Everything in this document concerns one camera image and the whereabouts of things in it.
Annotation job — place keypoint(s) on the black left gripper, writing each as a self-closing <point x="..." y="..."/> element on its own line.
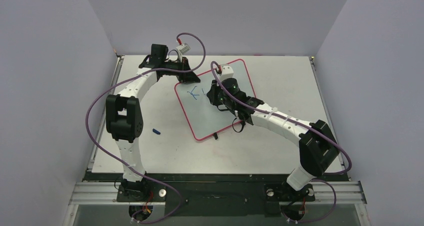
<point x="188" y="78"/>

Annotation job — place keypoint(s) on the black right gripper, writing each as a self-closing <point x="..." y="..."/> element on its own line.
<point x="214" y="94"/>

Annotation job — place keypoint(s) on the pink framed whiteboard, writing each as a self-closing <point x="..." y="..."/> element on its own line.
<point x="203" y="118"/>

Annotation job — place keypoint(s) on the blue marker cap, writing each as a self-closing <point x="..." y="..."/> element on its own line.
<point x="156" y="131"/>

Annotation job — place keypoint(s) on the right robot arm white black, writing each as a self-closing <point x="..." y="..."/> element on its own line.
<point x="315" y="141"/>

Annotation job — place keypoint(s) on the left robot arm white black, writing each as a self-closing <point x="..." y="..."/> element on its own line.
<point x="124" y="120"/>

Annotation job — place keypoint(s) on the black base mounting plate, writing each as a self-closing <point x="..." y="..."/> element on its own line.
<point x="209" y="195"/>

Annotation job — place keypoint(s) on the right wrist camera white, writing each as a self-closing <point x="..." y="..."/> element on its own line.
<point x="224" y="72"/>

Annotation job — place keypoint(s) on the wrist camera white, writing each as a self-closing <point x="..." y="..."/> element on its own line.
<point x="182" y="49"/>
<point x="224" y="72"/>

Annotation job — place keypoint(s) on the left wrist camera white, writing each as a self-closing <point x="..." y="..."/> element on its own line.
<point x="182" y="49"/>

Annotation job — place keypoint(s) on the aluminium extrusion rail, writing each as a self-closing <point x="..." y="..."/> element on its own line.
<point x="105" y="193"/>

